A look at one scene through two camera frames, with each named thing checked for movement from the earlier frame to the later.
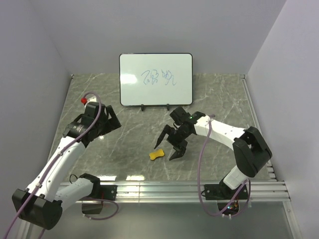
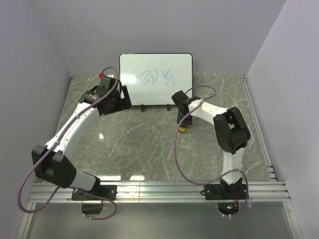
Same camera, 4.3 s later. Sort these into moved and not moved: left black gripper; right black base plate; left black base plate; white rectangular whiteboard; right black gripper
Moved: right black gripper; left black gripper
Not moved: white rectangular whiteboard; left black base plate; right black base plate
